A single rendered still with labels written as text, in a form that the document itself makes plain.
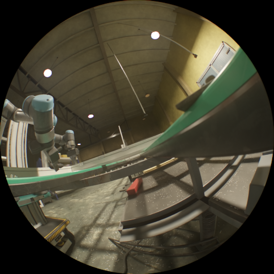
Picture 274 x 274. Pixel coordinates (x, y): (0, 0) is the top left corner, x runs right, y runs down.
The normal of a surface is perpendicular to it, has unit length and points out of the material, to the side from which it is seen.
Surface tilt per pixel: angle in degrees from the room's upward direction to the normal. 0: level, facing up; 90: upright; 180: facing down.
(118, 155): 90
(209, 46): 90
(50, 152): 56
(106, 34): 180
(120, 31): 180
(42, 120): 145
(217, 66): 90
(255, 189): 90
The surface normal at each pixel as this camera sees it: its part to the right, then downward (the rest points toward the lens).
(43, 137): 0.66, 0.54
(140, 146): 0.00, -0.22
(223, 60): -0.94, 0.35
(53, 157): 0.90, 0.42
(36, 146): 0.33, -0.84
